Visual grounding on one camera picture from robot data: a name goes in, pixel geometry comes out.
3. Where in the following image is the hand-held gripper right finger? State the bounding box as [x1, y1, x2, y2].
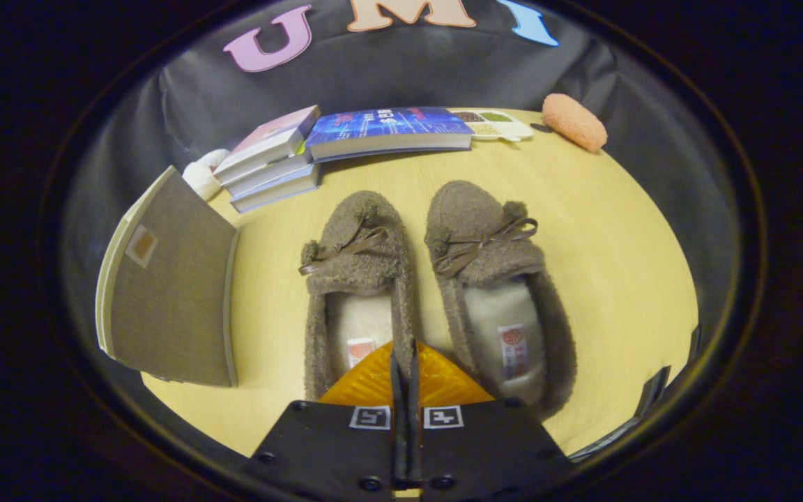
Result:
[407, 340, 574, 502]

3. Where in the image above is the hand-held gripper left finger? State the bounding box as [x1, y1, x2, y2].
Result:
[243, 340, 408, 502]

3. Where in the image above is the brown fuzzy slipper shoe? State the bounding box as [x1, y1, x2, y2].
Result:
[299, 190, 416, 402]
[424, 180, 578, 420]

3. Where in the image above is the grey fabric storage box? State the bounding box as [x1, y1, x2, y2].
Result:
[95, 165, 240, 388]

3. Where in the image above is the pale blue cover book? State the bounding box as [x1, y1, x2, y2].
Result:
[229, 164, 321, 213]

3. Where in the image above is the thin white-edged book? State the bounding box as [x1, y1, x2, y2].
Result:
[224, 150, 315, 198]

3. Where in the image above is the pink cover book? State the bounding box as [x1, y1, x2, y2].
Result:
[213, 105, 321, 185]

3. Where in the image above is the white divided grain tray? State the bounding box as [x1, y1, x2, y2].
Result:
[449, 108, 535, 143]

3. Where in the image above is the orange fuzzy sponge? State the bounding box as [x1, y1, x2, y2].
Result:
[542, 93, 609, 153]

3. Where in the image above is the black backdrop cloth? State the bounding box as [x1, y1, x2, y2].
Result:
[60, 0, 738, 391]

